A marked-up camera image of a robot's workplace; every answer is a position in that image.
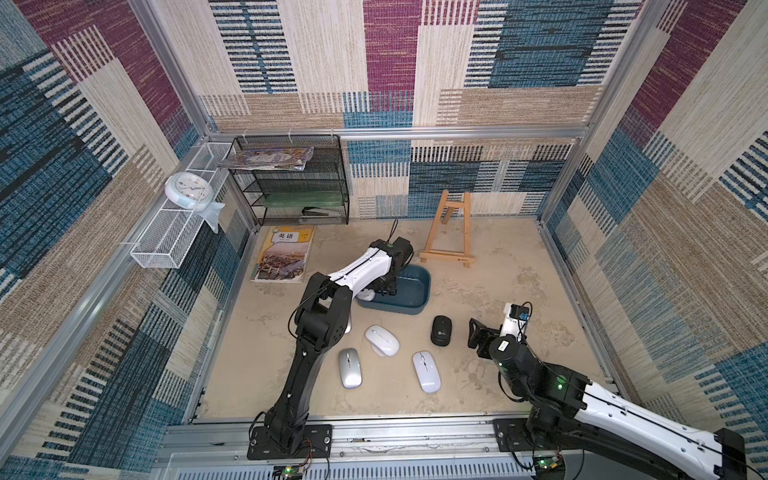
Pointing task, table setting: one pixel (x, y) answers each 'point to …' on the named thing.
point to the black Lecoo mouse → (441, 330)
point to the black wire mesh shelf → (293, 178)
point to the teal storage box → (413, 292)
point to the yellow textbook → (284, 255)
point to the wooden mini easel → (443, 214)
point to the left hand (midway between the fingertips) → (375, 287)
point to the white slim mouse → (427, 371)
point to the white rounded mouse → (383, 342)
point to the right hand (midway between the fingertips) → (482, 323)
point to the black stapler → (315, 211)
